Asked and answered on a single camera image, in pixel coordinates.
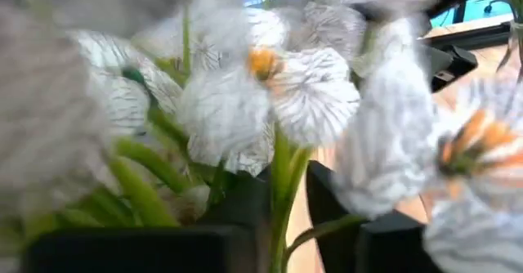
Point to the clear glass vase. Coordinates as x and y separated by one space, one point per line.
512 52

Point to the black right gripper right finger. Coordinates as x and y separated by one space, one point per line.
388 248

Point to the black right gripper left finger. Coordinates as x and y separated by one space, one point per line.
143 250

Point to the white artificial flower spray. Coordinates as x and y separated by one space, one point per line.
310 93
49 122

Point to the black table edge rail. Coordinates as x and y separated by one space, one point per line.
470 38

